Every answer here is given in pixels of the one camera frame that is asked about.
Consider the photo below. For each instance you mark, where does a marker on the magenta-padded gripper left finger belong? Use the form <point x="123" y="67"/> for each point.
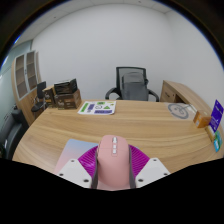
<point x="75" y="171"/>

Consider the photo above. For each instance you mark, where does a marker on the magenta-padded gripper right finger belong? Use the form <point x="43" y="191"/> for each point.
<point x="150" y="171"/>

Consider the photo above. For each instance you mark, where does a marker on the pink computer mouse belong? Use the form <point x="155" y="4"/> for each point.
<point x="113" y="163"/>

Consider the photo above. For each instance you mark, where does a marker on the green-purple printed paper sheet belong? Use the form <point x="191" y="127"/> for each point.
<point x="97" y="108"/>

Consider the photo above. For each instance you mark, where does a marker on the grey circle printed sheet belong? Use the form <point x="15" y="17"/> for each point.
<point x="180" y="111"/>

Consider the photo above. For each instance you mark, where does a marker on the tan wrapped packet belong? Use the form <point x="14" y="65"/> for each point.
<point x="210" y="132"/>

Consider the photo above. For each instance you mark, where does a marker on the orange-brown box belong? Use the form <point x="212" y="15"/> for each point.
<point x="201" y="120"/>

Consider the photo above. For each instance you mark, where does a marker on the green wipes packet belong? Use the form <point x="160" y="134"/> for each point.
<point x="218" y="141"/>

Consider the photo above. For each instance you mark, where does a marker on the black leather sofa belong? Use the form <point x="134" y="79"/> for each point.
<point x="11" y="131"/>

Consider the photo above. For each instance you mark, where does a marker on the small brown cardboard box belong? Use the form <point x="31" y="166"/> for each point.
<point x="48" y="96"/>

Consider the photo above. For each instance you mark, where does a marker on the small black chair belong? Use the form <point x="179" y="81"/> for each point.
<point x="40" y="96"/>

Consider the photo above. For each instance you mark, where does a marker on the wooden side desk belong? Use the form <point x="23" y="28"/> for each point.
<point x="176" y="91"/>

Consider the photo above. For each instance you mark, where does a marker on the black open box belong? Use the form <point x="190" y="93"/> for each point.
<point x="65" y="86"/>

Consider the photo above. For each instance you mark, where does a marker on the grey backpack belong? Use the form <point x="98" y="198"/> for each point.
<point x="134" y="86"/>

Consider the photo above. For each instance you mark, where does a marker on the purple standing pouch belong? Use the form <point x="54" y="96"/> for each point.
<point x="216" y="115"/>

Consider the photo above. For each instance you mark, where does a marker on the black mesh office chair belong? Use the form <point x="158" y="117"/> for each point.
<point x="118" y="80"/>

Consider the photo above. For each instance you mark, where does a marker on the wooden cabinet with glass doors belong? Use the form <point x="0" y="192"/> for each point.
<point x="25" y="78"/>

